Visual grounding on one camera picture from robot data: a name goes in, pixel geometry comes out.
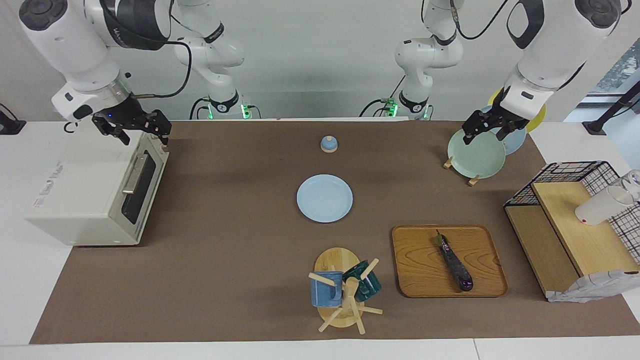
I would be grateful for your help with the brown table mat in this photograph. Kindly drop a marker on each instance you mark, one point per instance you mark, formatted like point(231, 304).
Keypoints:
point(240, 240)

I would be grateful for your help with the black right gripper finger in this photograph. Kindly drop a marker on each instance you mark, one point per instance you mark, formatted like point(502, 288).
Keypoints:
point(110, 126)
point(162, 127)

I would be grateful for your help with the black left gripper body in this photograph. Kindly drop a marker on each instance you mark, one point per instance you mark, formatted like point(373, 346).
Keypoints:
point(505, 119)

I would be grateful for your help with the white toaster oven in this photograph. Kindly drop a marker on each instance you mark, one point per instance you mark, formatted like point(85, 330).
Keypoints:
point(80, 190)

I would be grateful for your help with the light blue racked plate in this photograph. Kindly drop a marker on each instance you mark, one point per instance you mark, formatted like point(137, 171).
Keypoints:
point(515, 142)

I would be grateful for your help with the pale green racked plate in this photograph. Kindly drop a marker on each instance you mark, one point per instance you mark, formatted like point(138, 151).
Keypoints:
point(475, 157)

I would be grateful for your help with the black clamp stand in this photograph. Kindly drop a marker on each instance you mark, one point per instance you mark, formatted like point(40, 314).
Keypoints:
point(612, 107)

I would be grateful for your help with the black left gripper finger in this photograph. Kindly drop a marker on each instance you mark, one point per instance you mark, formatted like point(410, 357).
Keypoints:
point(475, 126)
point(507, 131)

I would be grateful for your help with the wooden plate rack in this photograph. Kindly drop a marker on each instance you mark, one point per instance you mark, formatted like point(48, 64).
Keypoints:
point(473, 181)

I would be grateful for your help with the wooden serving tray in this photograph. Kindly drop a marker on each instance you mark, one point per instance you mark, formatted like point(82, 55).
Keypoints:
point(420, 265)

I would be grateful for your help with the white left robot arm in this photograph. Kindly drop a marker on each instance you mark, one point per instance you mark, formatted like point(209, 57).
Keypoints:
point(555, 45)

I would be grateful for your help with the blue ceramic mug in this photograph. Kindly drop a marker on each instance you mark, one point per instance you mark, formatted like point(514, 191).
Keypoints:
point(325, 295)

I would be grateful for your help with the clear glass cup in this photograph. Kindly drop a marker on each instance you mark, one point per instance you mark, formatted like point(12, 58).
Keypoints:
point(634, 182)

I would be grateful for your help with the wooden mug tree stand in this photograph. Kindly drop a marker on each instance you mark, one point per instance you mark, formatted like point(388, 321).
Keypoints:
point(337, 260)

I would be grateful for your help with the yellow racked plate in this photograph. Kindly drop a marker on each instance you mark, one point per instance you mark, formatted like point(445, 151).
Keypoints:
point(537, 117)

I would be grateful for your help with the dark green ceramic mug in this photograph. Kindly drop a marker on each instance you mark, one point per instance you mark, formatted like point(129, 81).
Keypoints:
point(370, 287)

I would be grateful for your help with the white plastic cup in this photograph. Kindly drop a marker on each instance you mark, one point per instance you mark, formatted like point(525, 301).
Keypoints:
point(597, 210)

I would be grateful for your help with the dark purple eggplant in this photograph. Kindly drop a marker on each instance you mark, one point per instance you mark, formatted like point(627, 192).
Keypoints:
point(455, 262)

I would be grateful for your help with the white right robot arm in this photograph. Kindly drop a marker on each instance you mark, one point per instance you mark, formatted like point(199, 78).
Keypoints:
point(65, 40)

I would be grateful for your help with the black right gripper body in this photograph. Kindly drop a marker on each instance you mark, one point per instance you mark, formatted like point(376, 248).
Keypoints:
point(130, 116)

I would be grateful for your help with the black table clamp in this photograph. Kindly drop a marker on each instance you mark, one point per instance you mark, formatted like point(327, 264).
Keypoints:
point(10, 125)

